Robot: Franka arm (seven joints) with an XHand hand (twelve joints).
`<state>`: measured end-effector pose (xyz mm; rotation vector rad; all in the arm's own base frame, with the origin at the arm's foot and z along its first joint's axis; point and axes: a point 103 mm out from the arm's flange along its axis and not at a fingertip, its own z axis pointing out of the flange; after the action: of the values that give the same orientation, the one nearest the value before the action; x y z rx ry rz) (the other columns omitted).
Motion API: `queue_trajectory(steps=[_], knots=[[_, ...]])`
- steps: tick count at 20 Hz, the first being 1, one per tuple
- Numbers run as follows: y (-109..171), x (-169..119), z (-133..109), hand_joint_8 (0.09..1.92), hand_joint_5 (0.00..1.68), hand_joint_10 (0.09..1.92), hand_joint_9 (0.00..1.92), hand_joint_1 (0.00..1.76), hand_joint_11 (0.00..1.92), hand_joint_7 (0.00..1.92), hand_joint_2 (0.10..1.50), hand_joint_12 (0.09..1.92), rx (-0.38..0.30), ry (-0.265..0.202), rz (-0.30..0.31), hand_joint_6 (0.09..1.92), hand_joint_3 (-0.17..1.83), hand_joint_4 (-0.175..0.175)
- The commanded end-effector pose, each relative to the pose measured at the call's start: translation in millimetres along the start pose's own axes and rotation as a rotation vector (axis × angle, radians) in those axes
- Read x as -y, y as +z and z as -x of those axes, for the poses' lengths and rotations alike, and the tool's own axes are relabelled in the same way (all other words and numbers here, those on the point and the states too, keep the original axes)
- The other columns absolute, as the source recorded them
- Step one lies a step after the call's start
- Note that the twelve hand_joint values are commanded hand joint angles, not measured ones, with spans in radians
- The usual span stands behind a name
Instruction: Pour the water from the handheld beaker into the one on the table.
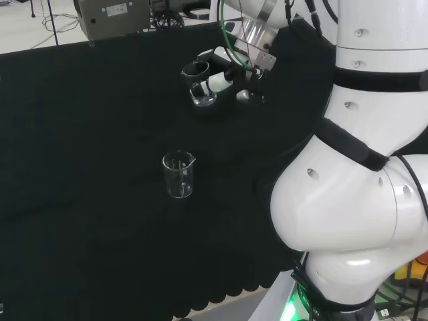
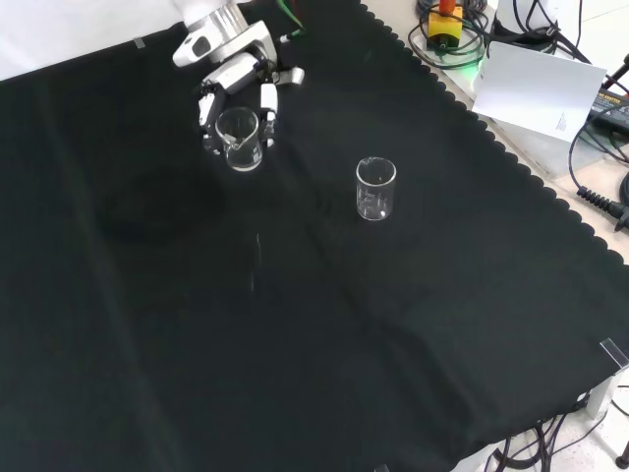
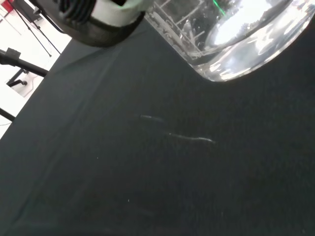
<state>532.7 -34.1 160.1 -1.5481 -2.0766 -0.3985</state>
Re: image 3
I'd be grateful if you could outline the thin black tripod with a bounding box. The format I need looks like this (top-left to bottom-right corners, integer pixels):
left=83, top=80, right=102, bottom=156
left=7, top=0, right=64, bottom=59

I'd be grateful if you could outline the black stand with bar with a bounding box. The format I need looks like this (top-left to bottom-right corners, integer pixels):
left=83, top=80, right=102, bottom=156
left=0, top=48, right=49, bottom=87

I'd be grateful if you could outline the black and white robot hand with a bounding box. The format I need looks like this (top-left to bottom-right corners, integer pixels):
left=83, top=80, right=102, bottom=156
left=31, top=0, right=155, bottom=48

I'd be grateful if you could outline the black stand leg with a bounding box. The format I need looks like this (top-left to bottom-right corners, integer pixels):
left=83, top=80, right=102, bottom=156
left=0, top=107, right=16, bottom=122

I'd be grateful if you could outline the black bench cloth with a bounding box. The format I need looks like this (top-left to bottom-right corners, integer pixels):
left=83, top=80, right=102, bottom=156
left=0, top=13, right=315, bottom=236

